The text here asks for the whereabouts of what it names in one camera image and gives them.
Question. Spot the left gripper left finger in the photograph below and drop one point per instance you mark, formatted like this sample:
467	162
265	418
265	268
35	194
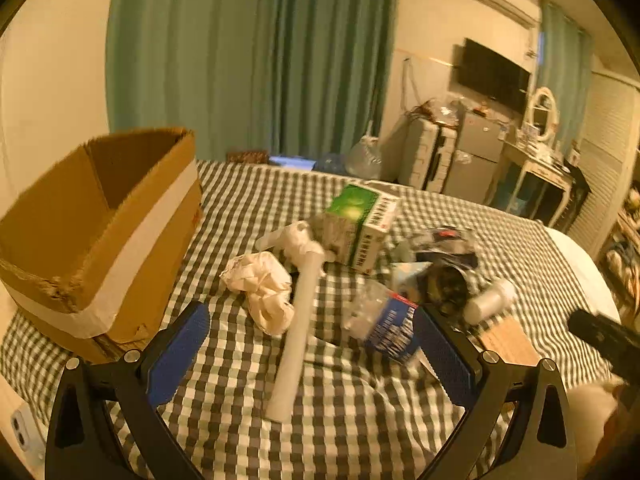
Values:
82	442

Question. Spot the white cylindrical bottle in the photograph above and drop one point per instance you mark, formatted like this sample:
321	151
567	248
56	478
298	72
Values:
491	301

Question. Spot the brown cardboard box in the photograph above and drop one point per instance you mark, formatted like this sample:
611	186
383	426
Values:
91	250

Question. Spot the crumpled white paper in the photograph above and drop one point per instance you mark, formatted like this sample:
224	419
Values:
267	287

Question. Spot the white dressing table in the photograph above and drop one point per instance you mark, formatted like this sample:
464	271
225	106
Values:
529	165

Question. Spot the floral black tissue pack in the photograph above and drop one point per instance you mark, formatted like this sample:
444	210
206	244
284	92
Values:
442	243

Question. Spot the crushed clear plastic bottle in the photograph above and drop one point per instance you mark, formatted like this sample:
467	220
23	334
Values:
382	320

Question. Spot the crumpled white tissue wad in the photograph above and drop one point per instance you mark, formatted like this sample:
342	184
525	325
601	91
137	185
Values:
296	241

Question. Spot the oval white vanity mirror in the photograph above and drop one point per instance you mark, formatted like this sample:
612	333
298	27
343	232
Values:
541	118

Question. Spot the grey mini fridge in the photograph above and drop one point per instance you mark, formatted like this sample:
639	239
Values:
475	159

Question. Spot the brown patterned stool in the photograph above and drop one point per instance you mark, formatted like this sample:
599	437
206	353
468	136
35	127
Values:
255	157

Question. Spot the white hard suitcase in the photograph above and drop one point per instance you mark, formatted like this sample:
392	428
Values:
427	155

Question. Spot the green white 666 box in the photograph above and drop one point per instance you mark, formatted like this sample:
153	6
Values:
355	225

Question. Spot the green curtain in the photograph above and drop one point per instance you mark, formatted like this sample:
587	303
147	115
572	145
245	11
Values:
291	77
564	67

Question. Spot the large clear water jug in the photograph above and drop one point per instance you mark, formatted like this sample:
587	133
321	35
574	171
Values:
364	160

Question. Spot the white wall socket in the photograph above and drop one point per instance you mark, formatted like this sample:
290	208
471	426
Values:
28	434

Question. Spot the black wall television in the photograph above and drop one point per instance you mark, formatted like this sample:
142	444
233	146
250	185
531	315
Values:
494	76

